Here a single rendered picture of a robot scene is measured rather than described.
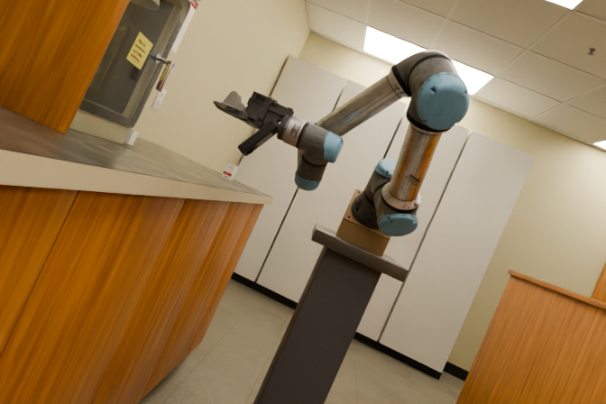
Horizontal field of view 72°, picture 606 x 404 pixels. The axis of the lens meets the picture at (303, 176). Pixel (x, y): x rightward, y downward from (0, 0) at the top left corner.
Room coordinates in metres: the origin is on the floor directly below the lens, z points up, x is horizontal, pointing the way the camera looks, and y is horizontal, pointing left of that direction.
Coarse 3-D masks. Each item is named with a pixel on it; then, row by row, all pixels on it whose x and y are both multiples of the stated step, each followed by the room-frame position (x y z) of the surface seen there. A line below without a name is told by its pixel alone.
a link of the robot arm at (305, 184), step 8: (304, 160) 1.12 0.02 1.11; (304, 168) 1.13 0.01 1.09; (312, 168) 1.12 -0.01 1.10; (320, 168) 1.12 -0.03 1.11; (296, 176) 1.17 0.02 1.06; (304, 176) 1.14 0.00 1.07; (312, 176) 1.14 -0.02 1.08; (320, 176) 1.15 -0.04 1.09; (296, 184) 1.19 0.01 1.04; (304, 184) 1.16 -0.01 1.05; (312, 184) 1.16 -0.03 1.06
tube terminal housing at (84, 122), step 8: (80, 112) 0.98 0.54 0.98; (80, 120) 1.00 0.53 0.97; (88, 120) 1.02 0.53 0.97; (96, 120) 1.05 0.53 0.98; (104, 120) 1.08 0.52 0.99; (72, 128) 0.98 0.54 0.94; (80, 128) 1.01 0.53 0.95; (88, 128) 1.04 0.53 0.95; (96, 128) 1.07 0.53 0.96; (104, 128) 1.10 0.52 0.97; (112, 128) 1.13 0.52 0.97; (120, 128) 1.16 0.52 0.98; (128, 128) 1.20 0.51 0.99; (104, 136) 1.11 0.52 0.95; (112, 136) 1.14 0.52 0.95; (120, 136) 1.18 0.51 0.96
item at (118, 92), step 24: (144, 0) 1.00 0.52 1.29; (168, 0) 1.09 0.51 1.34; (120, 24) 0.96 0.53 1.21; (144, 24) 1.04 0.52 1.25; (168, 24) 1.14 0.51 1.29; (120, 48) 1.00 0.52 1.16; (168, 48) 1.19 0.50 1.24; (96, 72) 0.96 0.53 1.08; (120, 72) 1.04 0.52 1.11; (144, 72) 1.13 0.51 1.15; (96, 96) 0.99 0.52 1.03; (120, 96) 1.08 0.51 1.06; (144, 96) 1.18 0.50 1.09; (120, 120) 1.12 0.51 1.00
